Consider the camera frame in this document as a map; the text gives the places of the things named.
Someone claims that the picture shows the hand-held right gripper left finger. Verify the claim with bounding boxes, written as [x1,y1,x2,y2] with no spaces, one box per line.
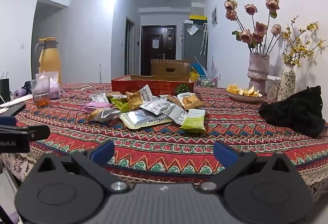
[36,140,129,194]

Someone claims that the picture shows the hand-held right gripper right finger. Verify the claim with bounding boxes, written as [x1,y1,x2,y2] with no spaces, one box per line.
[199,140,293,194]

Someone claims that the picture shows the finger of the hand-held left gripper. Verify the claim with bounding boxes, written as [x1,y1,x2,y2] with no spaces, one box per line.
[0,103,26,126]
[0,125,51,141]

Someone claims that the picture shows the pile of snack packets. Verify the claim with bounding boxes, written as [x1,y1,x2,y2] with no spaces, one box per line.
[79,84,207,135]

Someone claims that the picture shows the red orange cardboard box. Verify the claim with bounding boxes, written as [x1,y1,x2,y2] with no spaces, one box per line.
[111,75,194,96]

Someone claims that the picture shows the purple yoga mat roll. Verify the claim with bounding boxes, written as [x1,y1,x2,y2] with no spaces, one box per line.
[13,88,32,99]

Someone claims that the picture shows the black paper bag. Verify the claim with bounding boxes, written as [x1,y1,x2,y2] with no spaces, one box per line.
[0,73,11,105]

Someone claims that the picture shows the glass cup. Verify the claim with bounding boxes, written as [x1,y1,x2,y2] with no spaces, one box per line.
[31,78,51,108]

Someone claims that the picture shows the plastic bag of tissues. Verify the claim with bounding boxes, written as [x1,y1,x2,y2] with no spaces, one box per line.
[35,71,63,100]

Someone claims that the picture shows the beige plate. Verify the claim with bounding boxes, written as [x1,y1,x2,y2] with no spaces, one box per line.
[225,88,267,104]

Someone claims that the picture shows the heap of orange slices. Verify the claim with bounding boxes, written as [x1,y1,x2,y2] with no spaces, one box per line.
[227,83,263,97]

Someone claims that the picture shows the yellow thermos jug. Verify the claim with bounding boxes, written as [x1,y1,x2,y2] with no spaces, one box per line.
[34,37,63,86]

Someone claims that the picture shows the metal cart with bottles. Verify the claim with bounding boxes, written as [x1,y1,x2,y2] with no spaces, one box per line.
[198,76,218,87]

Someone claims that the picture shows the glass jar with white lid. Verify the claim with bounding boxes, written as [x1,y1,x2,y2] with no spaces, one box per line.
[266,75,281,101]

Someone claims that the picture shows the black knitted cloth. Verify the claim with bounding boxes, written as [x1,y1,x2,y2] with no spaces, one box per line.
[259,86,326,137]

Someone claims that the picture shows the pink ceramic vase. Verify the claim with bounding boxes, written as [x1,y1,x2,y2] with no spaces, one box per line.
[247,53,270,96]

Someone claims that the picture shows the pale pampas grass decoration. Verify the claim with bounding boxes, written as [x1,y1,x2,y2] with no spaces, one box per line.
[211,54,218,78]

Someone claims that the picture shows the blue plastic tray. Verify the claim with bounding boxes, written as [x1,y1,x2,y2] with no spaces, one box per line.
[192,57,206,74]

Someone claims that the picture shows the floral ceramic vase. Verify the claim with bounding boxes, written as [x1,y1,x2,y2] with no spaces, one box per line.
[278,63,296,101]

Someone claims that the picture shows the wooden chair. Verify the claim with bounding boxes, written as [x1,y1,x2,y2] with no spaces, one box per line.
[151,59,191,77]

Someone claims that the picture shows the grey interior door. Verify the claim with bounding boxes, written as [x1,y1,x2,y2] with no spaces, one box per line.
[125,16,135,76]

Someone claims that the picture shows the dark entrance door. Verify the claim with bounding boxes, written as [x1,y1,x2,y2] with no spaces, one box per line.
[141,25,177,76]

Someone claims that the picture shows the grey refrigerator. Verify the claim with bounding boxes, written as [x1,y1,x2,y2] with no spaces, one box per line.
[182,22,208,71]

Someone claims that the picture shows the yellow flower branches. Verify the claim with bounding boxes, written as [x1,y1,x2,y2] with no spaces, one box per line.
[281,16,326,67]

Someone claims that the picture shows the white folded umbrella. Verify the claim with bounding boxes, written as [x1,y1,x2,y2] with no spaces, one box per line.
[200,23,208,55]

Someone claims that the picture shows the dried pink roses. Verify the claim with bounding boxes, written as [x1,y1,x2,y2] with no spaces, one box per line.
[224,0,282,55]

